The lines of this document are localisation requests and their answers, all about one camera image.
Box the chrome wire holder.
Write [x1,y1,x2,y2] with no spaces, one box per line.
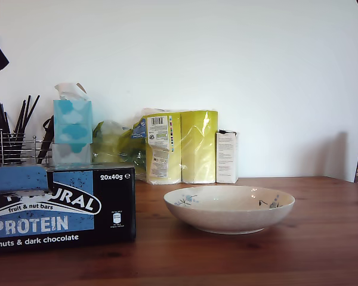
[0,132,54,166]

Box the white printed carton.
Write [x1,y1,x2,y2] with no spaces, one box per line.
[215,129,240,184]

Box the grey cloud tissue box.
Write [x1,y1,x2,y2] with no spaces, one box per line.
[51,142,92,165]

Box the yellow paper towel pack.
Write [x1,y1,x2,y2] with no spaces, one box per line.
[141,108,219,186]

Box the blue cloud tissue box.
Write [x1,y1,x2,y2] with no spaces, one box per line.
[53,82,94,146]

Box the white floral ceramic bowl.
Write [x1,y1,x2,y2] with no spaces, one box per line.
[162,185,296,235]

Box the dark utensil handle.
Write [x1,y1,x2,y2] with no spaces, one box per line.
[36,115,55,164]

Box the clear green plastic bag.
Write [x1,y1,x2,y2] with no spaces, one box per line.
[91,117,149,181]

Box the black blue snackbar carton box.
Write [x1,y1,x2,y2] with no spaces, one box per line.
[0,163,137,254]

